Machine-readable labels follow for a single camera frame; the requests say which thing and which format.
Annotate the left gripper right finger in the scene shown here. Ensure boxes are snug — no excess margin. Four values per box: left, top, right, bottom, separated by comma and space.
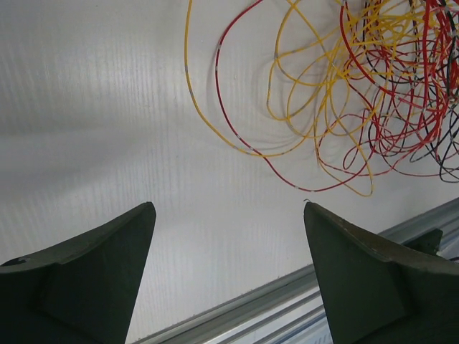
304, 202, 458, 343

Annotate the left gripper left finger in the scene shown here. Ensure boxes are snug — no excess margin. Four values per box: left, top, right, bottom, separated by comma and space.
1, 202, 156, 343

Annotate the red thin wire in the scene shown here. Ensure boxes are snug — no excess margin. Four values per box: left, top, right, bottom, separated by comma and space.
214, 0, 459, 193

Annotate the yellow thin wire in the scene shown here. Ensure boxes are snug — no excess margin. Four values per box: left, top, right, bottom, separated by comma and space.
184, 0, 459, 198

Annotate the black thin wire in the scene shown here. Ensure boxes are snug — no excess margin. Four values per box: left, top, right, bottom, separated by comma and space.
360, 0, 459, 183

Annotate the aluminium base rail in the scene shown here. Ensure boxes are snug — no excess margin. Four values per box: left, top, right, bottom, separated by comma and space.
142, 199, 458, 343

